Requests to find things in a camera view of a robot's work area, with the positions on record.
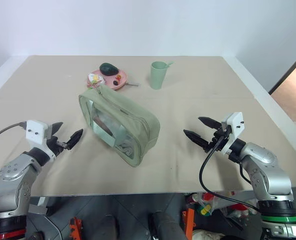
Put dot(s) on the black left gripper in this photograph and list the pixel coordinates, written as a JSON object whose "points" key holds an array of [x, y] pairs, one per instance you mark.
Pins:
{"points": [[54, 146]]}

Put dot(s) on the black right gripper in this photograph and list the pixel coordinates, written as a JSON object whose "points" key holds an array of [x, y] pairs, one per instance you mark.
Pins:
{"points": [[219, 140]]}

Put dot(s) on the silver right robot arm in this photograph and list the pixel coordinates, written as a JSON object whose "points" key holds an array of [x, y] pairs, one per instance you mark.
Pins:
{"points": [[270, 170]]}

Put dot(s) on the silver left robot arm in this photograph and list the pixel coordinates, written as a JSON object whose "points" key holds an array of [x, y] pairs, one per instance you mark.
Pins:
{"points": [[12, 185]]}

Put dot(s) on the light green toiletry bag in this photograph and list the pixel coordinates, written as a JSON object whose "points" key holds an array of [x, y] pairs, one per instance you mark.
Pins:
{"points": [[135, 120]]}

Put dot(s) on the beige table cover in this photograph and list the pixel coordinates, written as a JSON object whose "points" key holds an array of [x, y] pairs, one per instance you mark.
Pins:
{"points": [[50, 100]]}

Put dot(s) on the white colourful snack packet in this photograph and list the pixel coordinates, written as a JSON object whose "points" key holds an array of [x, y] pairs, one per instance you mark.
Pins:
{"points": [[95, 78]]}

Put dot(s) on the light green plastic cup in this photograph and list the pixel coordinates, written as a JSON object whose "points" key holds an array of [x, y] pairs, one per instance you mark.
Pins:
{"points": [[157, 77]]}

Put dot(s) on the clear bag of toys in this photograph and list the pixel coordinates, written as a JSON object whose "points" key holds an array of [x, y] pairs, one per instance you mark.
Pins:
{"points": [[213, 202]]}

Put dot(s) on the small red black toy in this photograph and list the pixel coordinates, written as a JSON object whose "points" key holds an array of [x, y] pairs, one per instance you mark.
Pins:
{"points": [[117, 80]]}

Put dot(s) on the dark green avocado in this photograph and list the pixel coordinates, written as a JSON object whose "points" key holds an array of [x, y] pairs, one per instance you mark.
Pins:
{"points": [[108, 69]]}

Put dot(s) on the pink plastic plate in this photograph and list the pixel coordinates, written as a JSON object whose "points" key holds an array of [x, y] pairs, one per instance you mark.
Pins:
{"points": [[122, 75]]}

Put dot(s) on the small metal utensil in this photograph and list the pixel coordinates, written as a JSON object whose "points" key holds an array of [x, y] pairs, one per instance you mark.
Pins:
{"points": [[133, 84]]}

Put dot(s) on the orange metal clamp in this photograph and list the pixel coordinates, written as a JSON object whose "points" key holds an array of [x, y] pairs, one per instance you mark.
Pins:
{"points": [[76, 228], [188, 221]]}

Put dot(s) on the large dark rounded shape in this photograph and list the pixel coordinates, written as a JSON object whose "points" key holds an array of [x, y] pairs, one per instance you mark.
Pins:
{"points": [[166, 226]]}

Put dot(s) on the white shoe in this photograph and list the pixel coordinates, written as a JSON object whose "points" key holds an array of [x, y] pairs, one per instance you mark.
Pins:
{"points": [[209, 235]]}

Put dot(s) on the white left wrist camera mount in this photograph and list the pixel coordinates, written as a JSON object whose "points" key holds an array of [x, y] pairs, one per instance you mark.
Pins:
{"points": [[36, 131]]}

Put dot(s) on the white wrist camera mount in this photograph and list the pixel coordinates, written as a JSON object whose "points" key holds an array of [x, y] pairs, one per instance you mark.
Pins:
{"points": [[36, 131], [236, 122]]}

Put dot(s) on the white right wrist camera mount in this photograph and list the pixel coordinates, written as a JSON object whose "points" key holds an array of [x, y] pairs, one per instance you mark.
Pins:
{"points": [[236, 122]]}

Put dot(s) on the grey table bracket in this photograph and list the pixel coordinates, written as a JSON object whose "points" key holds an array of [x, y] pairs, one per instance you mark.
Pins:
{"points": [[37, 206]]}

